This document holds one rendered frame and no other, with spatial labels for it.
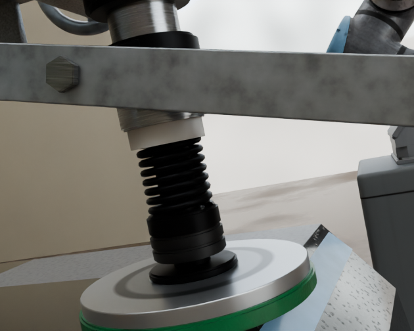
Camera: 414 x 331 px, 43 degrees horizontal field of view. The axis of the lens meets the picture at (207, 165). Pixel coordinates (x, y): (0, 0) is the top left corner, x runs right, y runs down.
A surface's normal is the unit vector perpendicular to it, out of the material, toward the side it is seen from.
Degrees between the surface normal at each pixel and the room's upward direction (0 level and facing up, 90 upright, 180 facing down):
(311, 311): 46
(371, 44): 77
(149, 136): 90
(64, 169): 90
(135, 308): 0
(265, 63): 90
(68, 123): 90
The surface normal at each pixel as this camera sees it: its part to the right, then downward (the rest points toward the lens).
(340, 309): 0.51, -0.80
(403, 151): -0.86, 0.20
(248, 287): -0.19, -0.98
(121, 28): -0.53, 0.15
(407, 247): -0.29, 0.11
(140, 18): 0.01, 0.05
